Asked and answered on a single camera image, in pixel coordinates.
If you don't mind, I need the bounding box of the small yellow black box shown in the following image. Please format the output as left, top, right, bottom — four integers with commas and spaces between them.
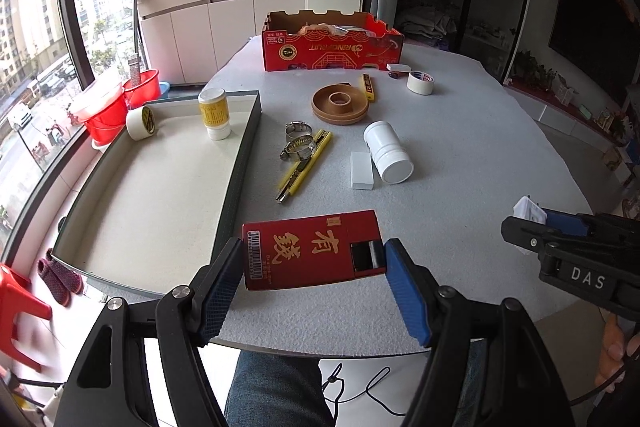
360, 73, 379, 102

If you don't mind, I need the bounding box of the large metal hose clamp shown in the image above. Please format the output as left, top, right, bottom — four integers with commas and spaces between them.
280, 134, 318, 162

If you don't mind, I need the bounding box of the dark wall screen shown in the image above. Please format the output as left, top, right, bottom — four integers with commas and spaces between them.
547, 0, 640, 80

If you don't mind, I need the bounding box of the white cabinet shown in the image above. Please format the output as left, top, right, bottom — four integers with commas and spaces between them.
137, 0, 307, 84

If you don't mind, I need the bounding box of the person's right hand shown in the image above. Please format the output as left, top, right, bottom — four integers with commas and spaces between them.
595, 321, 632, 388

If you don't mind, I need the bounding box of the black cable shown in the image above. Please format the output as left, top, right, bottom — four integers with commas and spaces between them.
320, 364, 406, 418

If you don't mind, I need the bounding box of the round wooden ring dish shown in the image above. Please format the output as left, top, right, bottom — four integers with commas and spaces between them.
311, 82, 371, 126

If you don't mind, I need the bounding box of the beige tape roll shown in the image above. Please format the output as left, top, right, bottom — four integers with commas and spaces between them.
125, 105, 157, 141

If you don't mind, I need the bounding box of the yellow label white bottle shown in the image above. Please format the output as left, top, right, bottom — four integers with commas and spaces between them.
198, 88, 232, 142

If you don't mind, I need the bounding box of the long yellow utility knife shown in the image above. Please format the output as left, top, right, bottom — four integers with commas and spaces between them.
273, 130, 333, 204

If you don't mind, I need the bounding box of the plastic bag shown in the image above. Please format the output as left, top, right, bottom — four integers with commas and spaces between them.
298, 23, 373, 36

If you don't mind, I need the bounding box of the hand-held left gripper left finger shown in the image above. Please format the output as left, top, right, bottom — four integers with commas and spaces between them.
52, 237, 246, 427

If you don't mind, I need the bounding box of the white tape roll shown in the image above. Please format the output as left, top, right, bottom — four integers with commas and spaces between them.
406, 70, 435, 96

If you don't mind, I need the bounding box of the red cardboard box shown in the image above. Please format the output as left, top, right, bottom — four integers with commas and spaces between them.
261, 10, 405, 72

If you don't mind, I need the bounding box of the red bucket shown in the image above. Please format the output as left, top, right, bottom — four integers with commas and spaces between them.
82, 94, 128, 146

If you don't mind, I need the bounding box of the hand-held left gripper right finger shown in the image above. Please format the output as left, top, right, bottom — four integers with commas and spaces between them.
382, 238, 576, 427

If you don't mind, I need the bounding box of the person's leg in jeans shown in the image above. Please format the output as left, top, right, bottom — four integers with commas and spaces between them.
225, 349, 331, 427

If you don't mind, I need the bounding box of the maroon knitted slipper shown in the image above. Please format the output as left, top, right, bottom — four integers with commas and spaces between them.
46, 248, 83, 295
36, 258, 67, 307

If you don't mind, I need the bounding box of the red basin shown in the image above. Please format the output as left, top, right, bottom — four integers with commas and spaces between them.
122, 69, 162, 110

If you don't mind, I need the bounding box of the small white rectangular box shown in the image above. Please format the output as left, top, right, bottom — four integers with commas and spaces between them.
350, 151, 376, 191

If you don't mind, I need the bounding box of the grey rimmed white tray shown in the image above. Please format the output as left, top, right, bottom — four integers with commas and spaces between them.
50, 89, 263, 300

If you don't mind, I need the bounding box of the white plastic bottle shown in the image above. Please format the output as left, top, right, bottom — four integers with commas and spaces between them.
363, 121, 415, 184

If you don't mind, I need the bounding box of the small red box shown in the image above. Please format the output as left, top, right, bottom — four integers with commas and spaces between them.
242, 209, 388, 292

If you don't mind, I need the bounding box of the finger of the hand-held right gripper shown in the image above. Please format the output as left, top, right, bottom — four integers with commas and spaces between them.
501, 216, 556, 258
543, 208, 601, 236

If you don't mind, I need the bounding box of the red plastic stool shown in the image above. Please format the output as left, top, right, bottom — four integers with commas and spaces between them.
0, 263, 53, 373

